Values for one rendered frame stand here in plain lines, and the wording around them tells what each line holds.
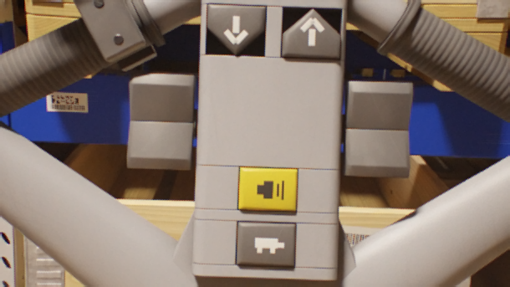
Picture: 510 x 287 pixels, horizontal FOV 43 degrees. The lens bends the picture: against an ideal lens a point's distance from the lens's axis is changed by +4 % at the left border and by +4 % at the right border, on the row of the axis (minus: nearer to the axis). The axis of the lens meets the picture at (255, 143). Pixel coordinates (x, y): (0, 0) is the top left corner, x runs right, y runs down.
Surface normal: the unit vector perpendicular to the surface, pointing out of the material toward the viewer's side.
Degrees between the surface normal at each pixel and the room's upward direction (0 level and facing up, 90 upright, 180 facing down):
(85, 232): 68
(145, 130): 57
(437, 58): 104
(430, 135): 90
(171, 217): 90
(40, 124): 90
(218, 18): 74
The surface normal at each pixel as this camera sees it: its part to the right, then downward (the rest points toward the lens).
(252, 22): 0.02, 0.00
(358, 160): 0.03, -0.29
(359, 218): 0.01, 0.28
